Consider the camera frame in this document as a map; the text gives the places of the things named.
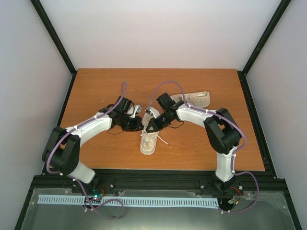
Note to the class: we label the light blue cable duct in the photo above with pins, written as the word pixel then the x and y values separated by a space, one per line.
pixel 134 201

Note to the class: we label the right black frame post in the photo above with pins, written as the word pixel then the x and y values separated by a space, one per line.
pixel 276 17

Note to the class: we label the black aluminium frame rail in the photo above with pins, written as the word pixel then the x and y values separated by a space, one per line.
pixel 199 182

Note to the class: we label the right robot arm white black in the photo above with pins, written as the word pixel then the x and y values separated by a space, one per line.
pixel 223 133

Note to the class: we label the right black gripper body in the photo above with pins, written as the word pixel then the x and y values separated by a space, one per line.
pixel 164 122

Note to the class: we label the black frame post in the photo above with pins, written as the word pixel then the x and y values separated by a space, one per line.
pixel 41 12
pixel 276 17

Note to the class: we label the green lit circuit board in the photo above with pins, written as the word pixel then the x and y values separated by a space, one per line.
pixel 95 194

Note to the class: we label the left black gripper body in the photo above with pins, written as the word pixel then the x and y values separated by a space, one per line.
pixel 129 126

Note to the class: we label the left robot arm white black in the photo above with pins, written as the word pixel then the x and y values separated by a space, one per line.
pixel 62 151

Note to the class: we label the white lace sneaker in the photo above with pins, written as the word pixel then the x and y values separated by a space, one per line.
pixel 198 99
pixel 149 140

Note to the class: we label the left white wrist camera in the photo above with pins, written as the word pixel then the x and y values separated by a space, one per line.
pixel 134 110

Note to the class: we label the left black frame post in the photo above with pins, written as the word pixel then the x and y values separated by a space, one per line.
pixel 41 12

